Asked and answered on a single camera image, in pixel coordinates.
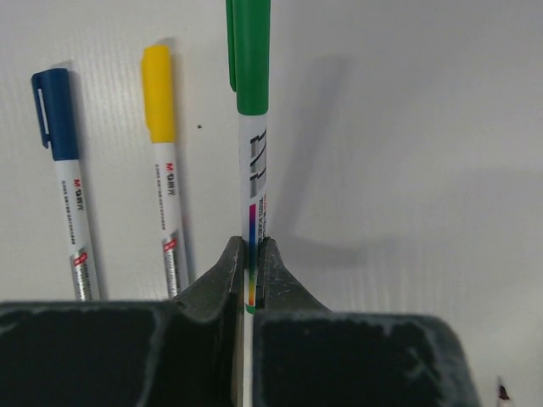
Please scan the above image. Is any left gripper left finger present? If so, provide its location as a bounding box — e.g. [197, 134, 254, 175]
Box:
[1, 237, 244, 406]

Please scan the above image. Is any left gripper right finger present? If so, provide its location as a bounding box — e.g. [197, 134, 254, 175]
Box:
[252, 238, 479, 406]

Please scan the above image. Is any yellow marker pen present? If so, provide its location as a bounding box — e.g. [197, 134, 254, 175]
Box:
[153, 142, 189, 298]

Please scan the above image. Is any blue marker pen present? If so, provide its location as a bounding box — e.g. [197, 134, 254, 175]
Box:
[53, 159, 101, 301]

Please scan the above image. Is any red marker pen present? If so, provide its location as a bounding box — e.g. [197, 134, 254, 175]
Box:
[496, 376, 513, 407]

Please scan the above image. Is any green marker pen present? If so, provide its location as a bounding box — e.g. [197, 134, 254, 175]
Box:
[238, 114, 267, 406]

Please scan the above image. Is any yellow pen cap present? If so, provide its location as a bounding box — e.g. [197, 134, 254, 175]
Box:
[141, 44, 176, 143]

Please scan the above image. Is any blue pen cap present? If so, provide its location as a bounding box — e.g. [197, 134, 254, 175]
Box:
[31, 68, 80, 161]

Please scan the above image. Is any green pen cap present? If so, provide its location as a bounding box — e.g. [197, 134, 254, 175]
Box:
[226, 0, 271, 115]

